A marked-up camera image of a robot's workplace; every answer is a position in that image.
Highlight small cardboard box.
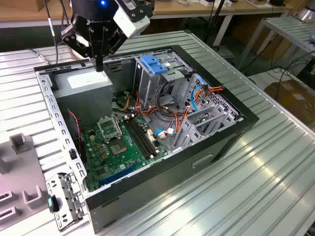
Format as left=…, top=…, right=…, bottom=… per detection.
left=34, top=0, right=47, bottom=12

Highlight metal socket cover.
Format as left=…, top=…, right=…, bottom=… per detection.
left=97, top=115, right=123, bottom=142

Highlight cardboard box with labels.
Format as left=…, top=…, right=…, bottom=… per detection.
left=264, top=78, right=315, bottom=128

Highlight grey power supply unit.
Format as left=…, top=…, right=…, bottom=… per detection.
left=52, top=66, right=114, bottom=128

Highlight black dangling cable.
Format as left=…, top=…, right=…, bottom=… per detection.
left=38, top=0, right=72, bottom=65

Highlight blue plastic drive bracket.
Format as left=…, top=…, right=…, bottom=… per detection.
left=140, top=54, right=169, bottom=76

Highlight black latch with teal tab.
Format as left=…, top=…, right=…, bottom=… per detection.
left=46, top=195, right=61, bottom=213

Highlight black RAM slot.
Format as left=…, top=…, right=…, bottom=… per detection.
left=127, top=116, right=157, bottom=155
left=122, top=118, right=151, bottom=159
left=131, top=114, right=160, bottom=153
left=124, top=117, right=155, bottom=158

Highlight grey metal disk bay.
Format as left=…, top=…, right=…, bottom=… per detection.
left=171, top=103, right=244, bottom=152

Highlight black open PC case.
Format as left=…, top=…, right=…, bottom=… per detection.
left=33, top=44, right=260, bottom=234

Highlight green motherboard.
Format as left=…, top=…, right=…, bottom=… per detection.
left=80, top=114, right=170, bottom=194

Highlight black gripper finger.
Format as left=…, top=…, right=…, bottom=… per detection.
left=98, top=27, right=128, bottom=72
left=61, top=26, right=99, bottom=72

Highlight white box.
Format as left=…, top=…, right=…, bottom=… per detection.
left=200, top=0, right=233, bottom=7

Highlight blue data wire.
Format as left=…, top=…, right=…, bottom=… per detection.
left=190, top=76, right=209, bottom=113

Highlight yellow black power wires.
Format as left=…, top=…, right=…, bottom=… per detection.
left=115, top=90, right=135, bottom=113

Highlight grey metal drive cage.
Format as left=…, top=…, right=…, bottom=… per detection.
left=132, top=50, right=195, bottom=109

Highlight grey parts rack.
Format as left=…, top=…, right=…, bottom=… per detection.
left=0, top=132, right=56, bottom=236

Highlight small grey wrist camera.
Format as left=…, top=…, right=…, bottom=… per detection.
left=75, top=33, right=90, bottom=48

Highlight wooden desk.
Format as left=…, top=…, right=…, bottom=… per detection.
left=0, top=0, right=295, bottom=29

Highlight orange red wire bundle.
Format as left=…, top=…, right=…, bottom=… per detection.
left=135, top=97, right=192, bottom=135

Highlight red black fan wire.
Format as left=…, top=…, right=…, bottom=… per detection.
left=66, top=110, right=83, bottom=148

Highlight orange power wire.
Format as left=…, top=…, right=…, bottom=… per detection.
left=196, top=84, right=225, bottom=96

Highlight CPU socket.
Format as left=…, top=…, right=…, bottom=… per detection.
left=109, top=139, right=128, bottom=155

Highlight blue expansion slot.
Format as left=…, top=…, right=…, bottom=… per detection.
left=98, top=162, right=139, bottom=187

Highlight white low table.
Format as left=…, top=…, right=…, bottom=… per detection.
left=247, top=67, right=300, bottom=91

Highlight metal slot retention bracket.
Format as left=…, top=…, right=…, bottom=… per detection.
left=45, top=172, right=87, bottom=232

